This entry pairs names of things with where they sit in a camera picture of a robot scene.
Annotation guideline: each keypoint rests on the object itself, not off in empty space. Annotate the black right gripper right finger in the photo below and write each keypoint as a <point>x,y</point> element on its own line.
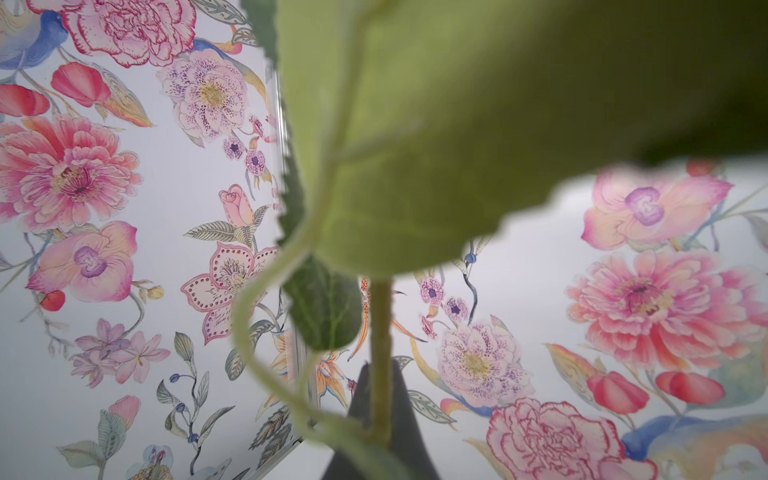
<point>406,442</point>

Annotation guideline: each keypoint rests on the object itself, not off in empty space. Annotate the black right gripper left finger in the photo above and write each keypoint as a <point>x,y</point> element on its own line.
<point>355,459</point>

